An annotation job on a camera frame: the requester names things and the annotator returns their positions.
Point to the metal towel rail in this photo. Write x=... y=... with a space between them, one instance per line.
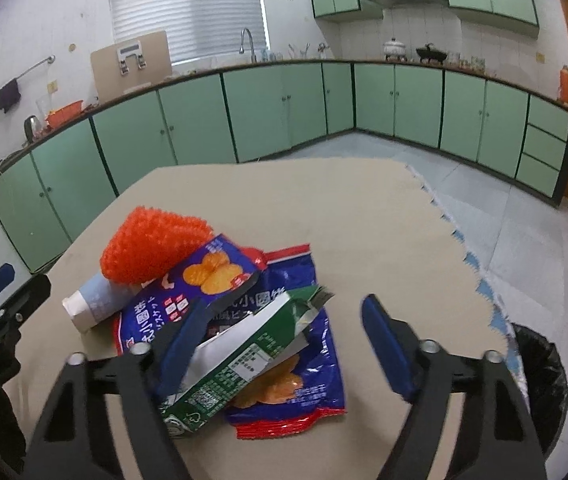
x=34 y=67

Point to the orange basin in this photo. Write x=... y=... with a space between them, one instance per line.
x=64 y=115

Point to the dark towel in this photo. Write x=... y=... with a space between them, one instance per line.
x=8 y=95

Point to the row of glass jars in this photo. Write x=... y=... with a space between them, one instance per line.
x=466 y=61

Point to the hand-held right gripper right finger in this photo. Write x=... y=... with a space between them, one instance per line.
x=386 y=345

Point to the orange foam fruit net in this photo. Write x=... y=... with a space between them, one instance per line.
x=149 y=245

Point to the steel kettle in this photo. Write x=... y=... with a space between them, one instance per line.
x=32 y=129

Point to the white window blind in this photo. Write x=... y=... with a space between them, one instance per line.
x=189 y=10

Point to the blue white scalloped tablecloth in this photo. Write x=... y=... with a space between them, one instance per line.
x=496 y=310

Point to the green base cabinets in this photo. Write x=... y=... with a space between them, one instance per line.
x=264 y=110

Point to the green carton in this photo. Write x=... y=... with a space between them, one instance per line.
x=244 y=360

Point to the white device on board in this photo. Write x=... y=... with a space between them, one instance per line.
x=131 y=50

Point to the wall socket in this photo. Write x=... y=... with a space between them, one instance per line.
x=52 y=86

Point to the white paper cup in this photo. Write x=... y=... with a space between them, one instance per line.
x=94 y=302

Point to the chrome faucet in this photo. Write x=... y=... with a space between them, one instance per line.
x=251 y=40

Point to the beige board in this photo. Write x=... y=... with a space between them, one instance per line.
x=109 y=80

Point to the beige table mat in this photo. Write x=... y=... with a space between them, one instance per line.
x=314 y=210

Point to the black bag trash bin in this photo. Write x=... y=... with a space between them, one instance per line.
x=539 y=375

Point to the white cooking pot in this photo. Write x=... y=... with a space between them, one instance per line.
x=394 y=47

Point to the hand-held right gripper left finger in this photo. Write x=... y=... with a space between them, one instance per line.
x=184 y=345

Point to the black wok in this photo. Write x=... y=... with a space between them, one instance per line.
x=430 y=53

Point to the blue snack bag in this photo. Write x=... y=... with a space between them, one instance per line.
x=284 y=285

